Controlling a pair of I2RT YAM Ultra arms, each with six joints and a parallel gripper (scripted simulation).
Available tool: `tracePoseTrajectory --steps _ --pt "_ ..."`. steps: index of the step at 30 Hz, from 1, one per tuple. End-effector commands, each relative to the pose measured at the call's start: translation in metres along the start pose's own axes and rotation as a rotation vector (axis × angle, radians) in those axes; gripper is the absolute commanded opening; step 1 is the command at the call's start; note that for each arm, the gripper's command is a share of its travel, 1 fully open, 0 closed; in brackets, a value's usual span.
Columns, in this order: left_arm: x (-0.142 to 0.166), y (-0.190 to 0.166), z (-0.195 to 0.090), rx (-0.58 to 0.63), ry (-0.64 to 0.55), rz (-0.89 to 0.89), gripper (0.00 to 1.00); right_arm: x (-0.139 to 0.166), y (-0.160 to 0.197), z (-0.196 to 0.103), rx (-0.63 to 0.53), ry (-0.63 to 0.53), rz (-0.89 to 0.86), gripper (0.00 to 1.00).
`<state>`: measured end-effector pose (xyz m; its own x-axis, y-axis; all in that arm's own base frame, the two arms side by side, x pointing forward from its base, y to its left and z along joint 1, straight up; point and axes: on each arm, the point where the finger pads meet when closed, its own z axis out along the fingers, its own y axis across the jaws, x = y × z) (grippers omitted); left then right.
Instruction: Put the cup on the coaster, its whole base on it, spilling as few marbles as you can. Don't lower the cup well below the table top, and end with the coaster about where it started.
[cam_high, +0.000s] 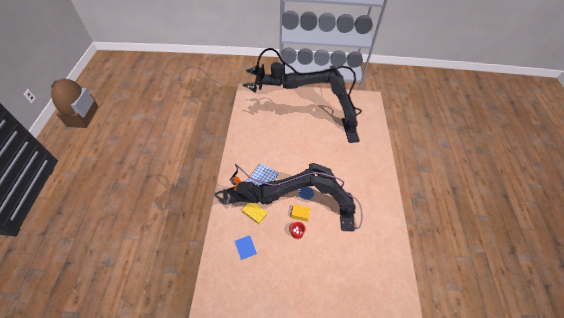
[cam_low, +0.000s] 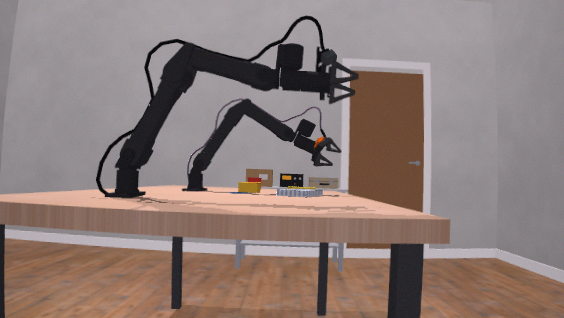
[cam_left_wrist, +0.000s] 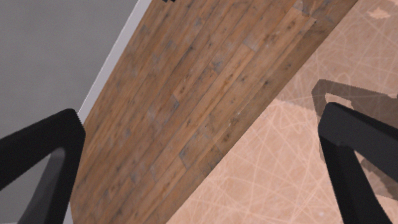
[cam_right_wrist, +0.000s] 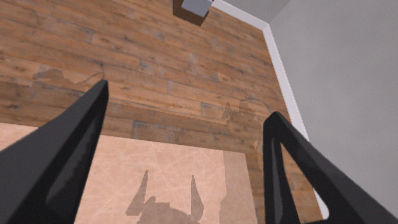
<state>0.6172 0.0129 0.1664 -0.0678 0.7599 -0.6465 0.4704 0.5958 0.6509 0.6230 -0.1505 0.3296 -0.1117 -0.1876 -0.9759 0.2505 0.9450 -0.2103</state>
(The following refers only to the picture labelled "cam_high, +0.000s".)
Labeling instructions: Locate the yellow sponge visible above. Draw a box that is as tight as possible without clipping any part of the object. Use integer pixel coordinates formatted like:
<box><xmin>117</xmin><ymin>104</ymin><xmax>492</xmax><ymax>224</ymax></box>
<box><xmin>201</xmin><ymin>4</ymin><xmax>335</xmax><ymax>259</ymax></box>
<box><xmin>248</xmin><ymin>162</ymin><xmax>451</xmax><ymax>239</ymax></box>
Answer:
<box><xmin>242</xmin><ymin>203</ymin><xmax>268</xmax><ymax>224</ymax></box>

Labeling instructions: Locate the dark red cup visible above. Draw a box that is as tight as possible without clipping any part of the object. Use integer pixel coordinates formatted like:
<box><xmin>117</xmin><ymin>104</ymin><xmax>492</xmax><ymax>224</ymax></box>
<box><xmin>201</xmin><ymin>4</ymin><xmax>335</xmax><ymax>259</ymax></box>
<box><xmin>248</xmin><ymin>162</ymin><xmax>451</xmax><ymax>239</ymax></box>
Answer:
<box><xmin>291</xmin><ymin>222</ymin><xmax>306</xmax><ymax>239</ymax></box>

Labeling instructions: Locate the blue round coaster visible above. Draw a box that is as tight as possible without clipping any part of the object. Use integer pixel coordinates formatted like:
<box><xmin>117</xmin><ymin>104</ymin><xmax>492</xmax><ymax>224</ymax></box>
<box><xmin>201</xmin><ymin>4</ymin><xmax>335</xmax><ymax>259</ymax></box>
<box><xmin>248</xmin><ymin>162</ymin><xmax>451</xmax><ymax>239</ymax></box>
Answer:
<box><xmin>299</xmin><ymin>187</ymin><xmax>314</xmax><ymax>200</ymax></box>

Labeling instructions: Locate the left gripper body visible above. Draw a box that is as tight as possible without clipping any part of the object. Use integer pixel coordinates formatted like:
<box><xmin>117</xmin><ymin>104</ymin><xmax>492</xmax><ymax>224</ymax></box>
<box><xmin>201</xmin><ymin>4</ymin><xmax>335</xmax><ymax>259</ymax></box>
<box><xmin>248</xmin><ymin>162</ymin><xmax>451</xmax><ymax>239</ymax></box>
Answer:
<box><xmin>224</xmin><ymin>177</ymin><xmax>246</xmax><ymax>204</ymax></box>

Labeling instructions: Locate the blue flat rectangular pad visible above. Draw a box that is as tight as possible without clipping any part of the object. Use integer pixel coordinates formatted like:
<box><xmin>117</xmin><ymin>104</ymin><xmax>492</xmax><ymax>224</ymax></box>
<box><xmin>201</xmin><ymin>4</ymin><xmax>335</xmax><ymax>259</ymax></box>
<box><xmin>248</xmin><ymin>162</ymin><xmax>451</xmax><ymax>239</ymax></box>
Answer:
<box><xmin>235</xmin><ymin>235</ymin><xmax>257</xmax><ymax>260</ymax></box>

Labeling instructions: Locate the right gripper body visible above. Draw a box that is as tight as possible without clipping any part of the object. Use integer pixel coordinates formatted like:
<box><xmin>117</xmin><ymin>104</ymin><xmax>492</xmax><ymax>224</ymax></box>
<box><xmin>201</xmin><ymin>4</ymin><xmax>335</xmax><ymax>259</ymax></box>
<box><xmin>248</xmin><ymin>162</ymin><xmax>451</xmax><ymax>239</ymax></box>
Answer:
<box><xmin>254</xmin><ymin>64</ymin><xmax>272</xmax><ymax>91</ymax></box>

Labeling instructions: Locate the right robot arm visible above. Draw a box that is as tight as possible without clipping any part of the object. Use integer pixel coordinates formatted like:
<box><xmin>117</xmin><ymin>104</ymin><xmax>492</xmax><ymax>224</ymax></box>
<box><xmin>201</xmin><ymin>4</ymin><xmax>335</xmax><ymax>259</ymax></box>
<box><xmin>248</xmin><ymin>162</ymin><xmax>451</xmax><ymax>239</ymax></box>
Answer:
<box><xmin>271</xmin><ymin>62</ymin><xmax>360</xmax><ymax>143</ymax></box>

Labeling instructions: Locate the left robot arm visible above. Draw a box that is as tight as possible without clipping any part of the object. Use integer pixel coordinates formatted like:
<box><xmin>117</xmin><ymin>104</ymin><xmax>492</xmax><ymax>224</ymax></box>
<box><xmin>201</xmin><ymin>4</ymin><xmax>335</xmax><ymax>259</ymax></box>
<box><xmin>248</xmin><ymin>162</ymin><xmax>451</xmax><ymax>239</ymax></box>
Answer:
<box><xmin>236</xmin><ymin>163</ymin><xmax>356</xmax><ymax>232</ymax></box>

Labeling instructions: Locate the blue and white checkered towel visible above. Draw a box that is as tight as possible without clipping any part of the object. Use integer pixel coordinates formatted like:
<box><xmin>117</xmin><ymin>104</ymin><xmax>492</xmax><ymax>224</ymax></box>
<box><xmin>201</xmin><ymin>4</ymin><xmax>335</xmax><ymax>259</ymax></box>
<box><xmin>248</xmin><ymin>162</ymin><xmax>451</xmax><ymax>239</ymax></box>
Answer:
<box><xmin>247</xmin><ymin>163</ymin><xmax>279</xmax><ymax>186</ymax></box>

